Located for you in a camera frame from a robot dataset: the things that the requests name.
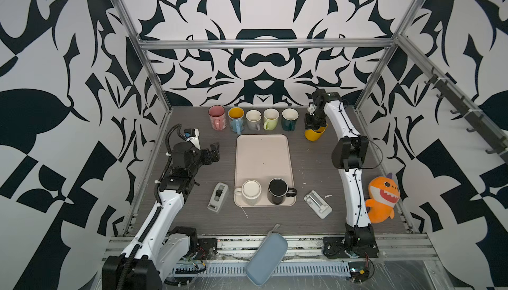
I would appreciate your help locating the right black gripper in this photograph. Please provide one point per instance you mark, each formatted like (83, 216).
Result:
(309, 124)

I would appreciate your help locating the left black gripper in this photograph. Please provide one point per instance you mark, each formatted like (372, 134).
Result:
(213, 152)

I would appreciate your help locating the dark green mug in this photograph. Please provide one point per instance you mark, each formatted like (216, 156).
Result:
(290, 117)

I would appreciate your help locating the yellow mug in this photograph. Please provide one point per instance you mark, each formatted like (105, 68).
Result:
(314, 135)

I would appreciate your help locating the light green mug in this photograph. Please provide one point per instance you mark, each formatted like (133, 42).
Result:
(270, 119)

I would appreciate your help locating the pink ceramic mug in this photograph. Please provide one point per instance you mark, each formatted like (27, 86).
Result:
(217, 116)

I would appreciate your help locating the light blue butterfly mug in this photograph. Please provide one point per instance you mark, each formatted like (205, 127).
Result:
(236, 119)

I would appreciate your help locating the grey ceramic mug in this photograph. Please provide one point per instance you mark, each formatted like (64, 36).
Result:
(254, 120)

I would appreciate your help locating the black mug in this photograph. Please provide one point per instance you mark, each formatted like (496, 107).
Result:
(278, 191)

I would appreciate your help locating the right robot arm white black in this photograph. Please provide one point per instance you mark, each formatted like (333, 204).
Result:
(348, 156)

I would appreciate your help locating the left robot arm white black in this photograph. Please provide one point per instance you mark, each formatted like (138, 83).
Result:
(149, 259)

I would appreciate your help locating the white cream mug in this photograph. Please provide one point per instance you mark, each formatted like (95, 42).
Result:
(248, 194)

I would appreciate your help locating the beige serving tray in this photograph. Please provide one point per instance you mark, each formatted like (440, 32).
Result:
(261, 158)

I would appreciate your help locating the orange shark plush toy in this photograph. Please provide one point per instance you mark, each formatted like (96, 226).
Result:
(384, 194)

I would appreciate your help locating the blue-grey pencil case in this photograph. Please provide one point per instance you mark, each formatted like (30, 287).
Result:
(267, 257)

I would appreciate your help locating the green circuit board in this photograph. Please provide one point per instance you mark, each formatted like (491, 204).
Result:
(360, 274)

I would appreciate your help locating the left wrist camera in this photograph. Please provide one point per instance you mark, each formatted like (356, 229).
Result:
(192, 136)

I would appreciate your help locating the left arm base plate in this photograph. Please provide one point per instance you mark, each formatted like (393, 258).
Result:
(199, 248)

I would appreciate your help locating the white cable duct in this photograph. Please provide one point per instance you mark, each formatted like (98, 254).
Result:
(284, 269)

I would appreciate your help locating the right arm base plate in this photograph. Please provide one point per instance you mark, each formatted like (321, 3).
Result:
(356, 243)

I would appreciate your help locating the wall hook rack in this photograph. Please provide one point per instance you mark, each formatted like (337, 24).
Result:
(478, 120)

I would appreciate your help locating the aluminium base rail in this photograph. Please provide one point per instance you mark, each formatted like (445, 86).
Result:
(303, 247)

